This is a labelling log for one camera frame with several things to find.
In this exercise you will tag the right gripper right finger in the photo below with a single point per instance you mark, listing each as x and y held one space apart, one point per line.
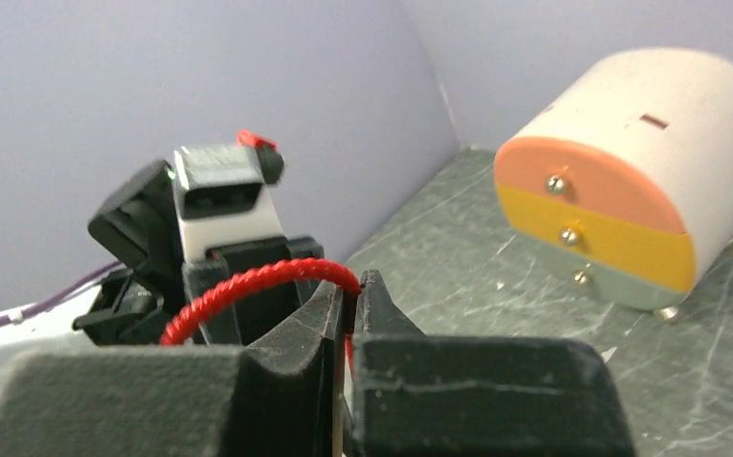
443 395

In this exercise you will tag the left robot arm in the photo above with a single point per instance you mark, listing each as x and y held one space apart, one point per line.
176 230

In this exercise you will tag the beige drawer cabinet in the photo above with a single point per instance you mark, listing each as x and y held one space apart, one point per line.
623 185

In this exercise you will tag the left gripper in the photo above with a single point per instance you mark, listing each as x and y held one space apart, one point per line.
261 298

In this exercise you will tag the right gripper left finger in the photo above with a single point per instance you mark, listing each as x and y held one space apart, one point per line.
278 396

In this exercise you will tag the red cable lock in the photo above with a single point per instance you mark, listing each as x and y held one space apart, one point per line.
241 285

